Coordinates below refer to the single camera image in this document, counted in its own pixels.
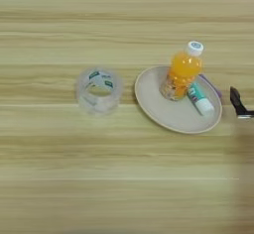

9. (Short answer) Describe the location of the orange juice bottle white cap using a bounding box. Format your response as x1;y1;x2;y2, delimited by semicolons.
159;40;205;102

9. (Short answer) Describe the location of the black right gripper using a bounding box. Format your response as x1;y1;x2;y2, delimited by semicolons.
229;85;254;120

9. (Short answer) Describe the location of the teal and white glue stick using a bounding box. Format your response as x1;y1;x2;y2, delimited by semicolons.
187;81;215;117

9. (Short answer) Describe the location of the clear adhesive tape roll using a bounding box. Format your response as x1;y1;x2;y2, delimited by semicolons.
75;66;124;117

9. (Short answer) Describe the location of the round beige plate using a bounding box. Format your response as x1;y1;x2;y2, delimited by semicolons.
134;64;223;135

